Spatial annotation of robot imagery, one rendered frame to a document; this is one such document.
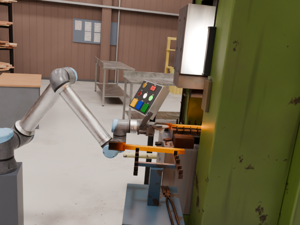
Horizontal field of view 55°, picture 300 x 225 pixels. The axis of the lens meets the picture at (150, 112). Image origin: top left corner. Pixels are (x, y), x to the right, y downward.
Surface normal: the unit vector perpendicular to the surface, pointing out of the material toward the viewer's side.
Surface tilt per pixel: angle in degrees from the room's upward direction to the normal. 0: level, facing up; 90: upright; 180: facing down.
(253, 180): 90
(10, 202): 90
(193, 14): 90
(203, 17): 90
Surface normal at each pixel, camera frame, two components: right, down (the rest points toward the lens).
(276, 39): 0.07, 0.24
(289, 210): -0.99, -0.07
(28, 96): 0.33, 0.26
